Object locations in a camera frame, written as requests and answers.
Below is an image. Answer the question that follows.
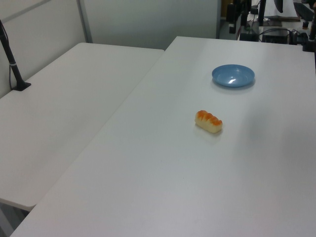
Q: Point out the black hanging device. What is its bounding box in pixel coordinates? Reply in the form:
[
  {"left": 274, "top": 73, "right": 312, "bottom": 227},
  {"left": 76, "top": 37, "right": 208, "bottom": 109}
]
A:
[{"left": 226, "top": 3, "right": 238, "bottom": 34}]

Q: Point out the orange-topped bread loaf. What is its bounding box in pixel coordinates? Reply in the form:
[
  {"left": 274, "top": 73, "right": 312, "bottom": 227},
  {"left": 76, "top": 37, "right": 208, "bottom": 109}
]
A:
[{"left": 195, "top": 110, "right": 223, "bottom": 134}]

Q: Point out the blue round plate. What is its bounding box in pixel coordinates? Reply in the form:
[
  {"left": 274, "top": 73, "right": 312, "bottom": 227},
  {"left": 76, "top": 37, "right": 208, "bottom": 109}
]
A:
[{"left": 211, "top": 64, "right": 255, "bottom": 88}]

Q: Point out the black low device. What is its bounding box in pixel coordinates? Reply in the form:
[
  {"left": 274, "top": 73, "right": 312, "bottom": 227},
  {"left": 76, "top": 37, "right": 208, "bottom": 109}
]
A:
[{"left": 239, "top": 32, "right": 259, "bottom": 42}]

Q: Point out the black upright pole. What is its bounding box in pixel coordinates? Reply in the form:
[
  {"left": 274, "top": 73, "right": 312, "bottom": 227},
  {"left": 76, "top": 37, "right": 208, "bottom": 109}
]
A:
[{"left": 257, "top": 0, "right": 267, "bottom": 28}]

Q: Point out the black camera stand pole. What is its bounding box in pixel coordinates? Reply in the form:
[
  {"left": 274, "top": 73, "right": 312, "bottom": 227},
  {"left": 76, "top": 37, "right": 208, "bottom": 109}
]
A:
[{"left": 0, "top": 19, "right": 32, "bottom": 92}]

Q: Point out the black electronics box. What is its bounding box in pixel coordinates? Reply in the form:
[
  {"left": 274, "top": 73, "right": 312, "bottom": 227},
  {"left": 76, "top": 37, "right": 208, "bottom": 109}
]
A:
[{"left": 261, "top": 28, "right": 291, "bottom": 44}]

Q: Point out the grey metal partition post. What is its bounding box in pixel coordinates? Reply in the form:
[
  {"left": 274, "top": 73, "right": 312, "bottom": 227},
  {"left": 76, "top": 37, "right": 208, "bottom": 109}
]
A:
[{"left": 76, "top": 0, "right": 93, "bottom": 44}]

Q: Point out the black clamp camera stand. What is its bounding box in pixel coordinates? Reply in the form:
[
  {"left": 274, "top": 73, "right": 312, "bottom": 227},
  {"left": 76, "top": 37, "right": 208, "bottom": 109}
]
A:
[{"left": 302, "top": 0, "right": 316, "bottom": 53}]

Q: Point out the white side table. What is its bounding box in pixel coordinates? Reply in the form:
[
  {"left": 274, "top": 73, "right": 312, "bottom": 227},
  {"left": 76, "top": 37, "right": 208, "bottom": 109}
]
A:
[{"left": 0, "top": 42, "right": 165, "bottom": 208}]

